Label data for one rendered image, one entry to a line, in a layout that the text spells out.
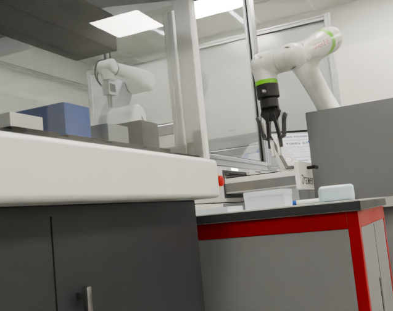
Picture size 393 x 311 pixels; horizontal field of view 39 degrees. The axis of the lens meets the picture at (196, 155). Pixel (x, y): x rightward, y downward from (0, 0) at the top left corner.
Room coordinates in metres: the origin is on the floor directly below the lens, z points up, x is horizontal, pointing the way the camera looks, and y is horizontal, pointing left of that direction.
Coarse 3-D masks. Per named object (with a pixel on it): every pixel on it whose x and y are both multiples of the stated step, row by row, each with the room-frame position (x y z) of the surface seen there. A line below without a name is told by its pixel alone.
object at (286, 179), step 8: (248, 176) 2.18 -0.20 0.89; (256, 176) 2.16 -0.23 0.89; (264, 176) 2.15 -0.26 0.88; (272, 176) 2.13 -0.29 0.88; (280, 176) 2.12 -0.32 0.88; (288, 176) 2.11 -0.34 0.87; (232, 184) 2.20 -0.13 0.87; (240, 184) 2.19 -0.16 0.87; (248, 184) 2.17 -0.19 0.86; (256, 184) 2.16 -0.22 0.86; (264, 184) 2.15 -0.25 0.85; (272, 184) 2.13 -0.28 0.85; (280, 184) 2.12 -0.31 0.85; (288, 184) 2.11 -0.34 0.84; (232, 192) 2.21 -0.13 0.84; (240, 192) 2.19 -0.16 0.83; (248, 192) 2.27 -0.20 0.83
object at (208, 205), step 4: (196, 204) 1.96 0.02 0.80; (200, 204) 1.99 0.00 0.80; (204, 204) 2.02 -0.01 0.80; (208, 204) 2.05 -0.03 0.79; (212, 204) 2.09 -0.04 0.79; (216, 204) 2.11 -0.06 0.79; (220, 204) 2.15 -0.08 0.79; (224, 204) 2.19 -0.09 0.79; (228, 204) 2.23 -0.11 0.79; (232, 204) 2.27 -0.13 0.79; (236, 204) 2.31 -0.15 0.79; (240, 204) 2.35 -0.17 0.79; (244, 204) 2.40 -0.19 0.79; (196, 208) 1.94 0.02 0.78; (200, 208) 1.97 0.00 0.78; (204, 208) 2.01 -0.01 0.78; (208, 208) 2.04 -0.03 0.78; (244, 208) 2.40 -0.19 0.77
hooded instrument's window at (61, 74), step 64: (0, 0) 0.80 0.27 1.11; (64, 0) 0.94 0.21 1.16; (128, 0) 1.15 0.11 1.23; (0, 64) 0.79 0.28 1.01; (64, 64) 0.93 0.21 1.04; (128, 64) 1.13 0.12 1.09; (192, 64) 1.43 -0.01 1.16; (0, 128) 0.78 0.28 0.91; (64, 128) 0.92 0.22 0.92; (128, 128) 1.11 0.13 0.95; (192, 128) 1.40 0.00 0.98
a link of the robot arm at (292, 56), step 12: (312, 36) 2.26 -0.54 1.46; (324, 36) 2.30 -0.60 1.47; (276, 48) 2.14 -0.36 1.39; (288, 48) 2.09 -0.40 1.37; (300, 48) 2.08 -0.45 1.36; (312, 48) 2.18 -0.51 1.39; (324, 48) 2.28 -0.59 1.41; (276, 60) 2.11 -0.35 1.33; (288, 60) 2.09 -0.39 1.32; (300, 60) 2.09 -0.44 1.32
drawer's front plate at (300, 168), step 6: (294, 162) 2.08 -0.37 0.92; (300, 162) 2.11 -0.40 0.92; (306, 162) 2.19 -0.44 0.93; (294, 168) 2.08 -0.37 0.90; (300, 168) 2.10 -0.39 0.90; (306, 168) 2.18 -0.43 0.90; (300, 174) 2.09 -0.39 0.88; (306, 174) 2.17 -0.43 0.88; (312, 174) 2.27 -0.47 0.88; (300, 180) 2.08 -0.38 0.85; (312, 180) 2.26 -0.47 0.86; (300, 186) 2.07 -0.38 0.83; (306, 186) 2.15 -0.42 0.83; (312, 186) 2.25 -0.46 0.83
